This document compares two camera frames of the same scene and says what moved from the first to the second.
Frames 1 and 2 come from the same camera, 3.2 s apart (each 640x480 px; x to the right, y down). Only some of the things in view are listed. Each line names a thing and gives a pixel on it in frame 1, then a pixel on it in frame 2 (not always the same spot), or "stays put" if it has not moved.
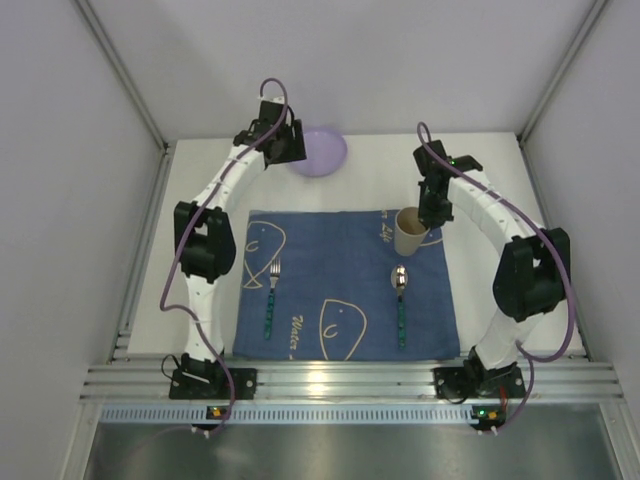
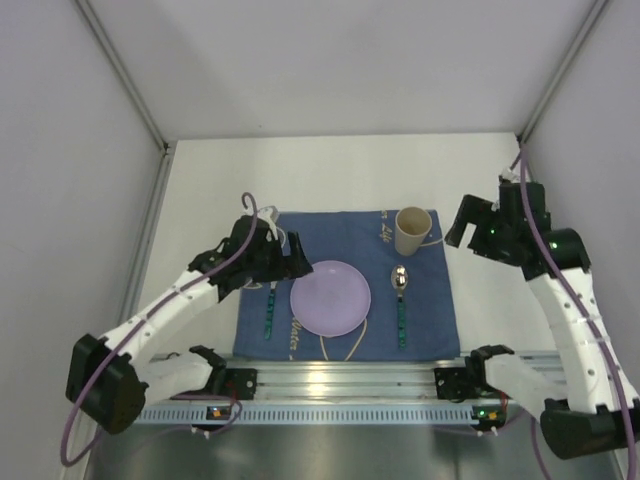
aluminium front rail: [343, 382] stays put
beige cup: [409, 231] stays put
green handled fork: [274, 271] stays put
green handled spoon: [399, 277] stays put
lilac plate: [325, 152] -> [331, 300]
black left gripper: [288, 145] -> [282, 257]
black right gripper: [434, 211] -> [480, 232]
